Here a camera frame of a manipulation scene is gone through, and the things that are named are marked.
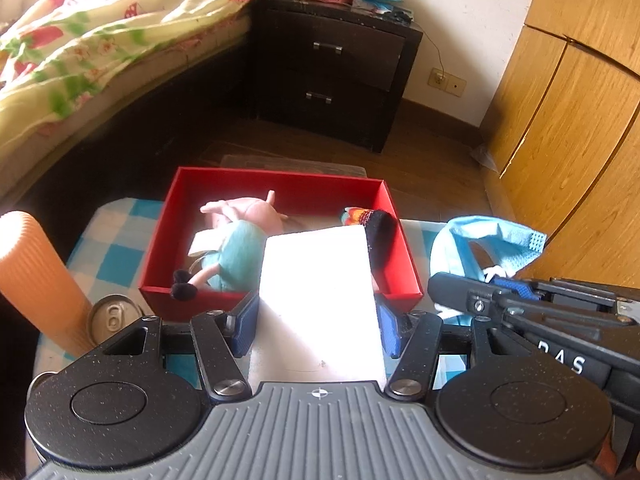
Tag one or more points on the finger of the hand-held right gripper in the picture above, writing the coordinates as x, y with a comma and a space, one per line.
515, 290
455, 295

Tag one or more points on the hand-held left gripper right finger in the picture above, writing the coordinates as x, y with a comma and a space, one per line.
387, 327

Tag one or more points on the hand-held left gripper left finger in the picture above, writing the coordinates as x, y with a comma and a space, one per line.
245, 325

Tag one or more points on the blue face mask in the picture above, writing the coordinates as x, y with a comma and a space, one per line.
500, 232

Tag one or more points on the pink pig plush toy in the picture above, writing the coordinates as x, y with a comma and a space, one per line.
240, 255

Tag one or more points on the white foam block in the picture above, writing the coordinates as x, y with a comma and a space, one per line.
315, 310

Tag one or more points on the dark patterned sock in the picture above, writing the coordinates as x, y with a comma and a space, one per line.
380, 240

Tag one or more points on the red cardboard box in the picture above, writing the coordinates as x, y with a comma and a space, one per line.
165, 260

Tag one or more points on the dark green drink can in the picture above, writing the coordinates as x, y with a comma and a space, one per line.
115, 317

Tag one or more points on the clear plastic bag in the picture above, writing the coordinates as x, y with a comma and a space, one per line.
484, 157

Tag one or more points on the blue checkered tablecloth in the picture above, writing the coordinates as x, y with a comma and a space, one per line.
120, 255

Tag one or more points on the wooden wardrobe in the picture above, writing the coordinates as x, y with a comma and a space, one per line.
575, 110

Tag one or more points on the dark wooden nightstand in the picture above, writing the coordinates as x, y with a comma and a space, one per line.
380, 110

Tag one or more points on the dark nightstand drawer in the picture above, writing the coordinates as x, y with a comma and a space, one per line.
365, 55
360, 110

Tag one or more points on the orange ribbed bottle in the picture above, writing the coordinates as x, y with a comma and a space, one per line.
35, 280

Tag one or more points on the dark wooden bed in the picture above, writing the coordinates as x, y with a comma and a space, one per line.
125, 145

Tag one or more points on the small dark object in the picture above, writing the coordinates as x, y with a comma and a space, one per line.
401, 14

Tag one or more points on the floral quilt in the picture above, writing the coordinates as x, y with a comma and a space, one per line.
100, 35

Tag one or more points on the wall power outlet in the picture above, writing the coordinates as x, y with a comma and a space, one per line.
448, 81

